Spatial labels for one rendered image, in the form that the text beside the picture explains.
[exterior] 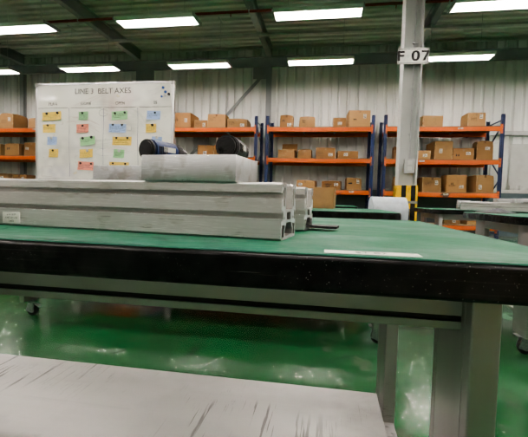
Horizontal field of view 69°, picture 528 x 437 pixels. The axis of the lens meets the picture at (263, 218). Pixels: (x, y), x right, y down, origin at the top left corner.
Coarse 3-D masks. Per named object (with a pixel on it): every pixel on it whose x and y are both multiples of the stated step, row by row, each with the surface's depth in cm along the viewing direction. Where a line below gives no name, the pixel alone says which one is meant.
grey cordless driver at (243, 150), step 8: (224, 136) 96; (232, 136) 96; (216, 144) 97; (224, 144) 96; (232, 144) 96; (240, 144) 98; (224, 152) 96; (232, 152) 96; (240, 152) 99; (248, 152) 108
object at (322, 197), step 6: (318, 192) 275; (324, 192) 274; (330, 192) 273; (312, 198) 276; (318, 198) 275; (324, 198) 274; (330, 198) 273; (318, 204) 275; (324, 204) 274; (330, 204) 273
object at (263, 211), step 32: (0, 192) 70; (32, 192) 68; (64, 192) 66; (96, 192) 66; (128, 192) 64; (160, 192) 62; (192, 192) 61; (224, 192) 59; (256, 192) 58; (288, 192) 63; (0, 224) 71; (32, 224) 68; (64, 224) 67; (96, 224) 65; (128, 224) 63; (160, 224) 61; (192, 224) 60; (224, 224) 58; (256, 224) 57; (288, 224) 63
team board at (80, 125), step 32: (64, 96) 391; (96, 96) 385; (128, 96) 379; (160, 96) 373; (64, 128) 392; (96, 128) 386; (128, 128) 381; (160, 128) 375; (64, 160) 394; (96, 160) 388; (128, 160) 382
